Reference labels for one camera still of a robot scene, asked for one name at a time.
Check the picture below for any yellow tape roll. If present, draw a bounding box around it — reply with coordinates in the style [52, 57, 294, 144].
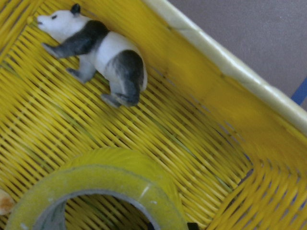
[5, 148, 188, 230]

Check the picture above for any yellow wicker basket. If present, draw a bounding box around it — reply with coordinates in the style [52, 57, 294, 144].
[0, 0, 307, 230]

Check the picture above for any panda toy figurine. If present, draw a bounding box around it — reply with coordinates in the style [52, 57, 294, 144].
[37, 3, 148, 108]

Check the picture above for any toy croissant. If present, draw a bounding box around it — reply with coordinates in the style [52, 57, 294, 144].
[0, 189, 15, 215]

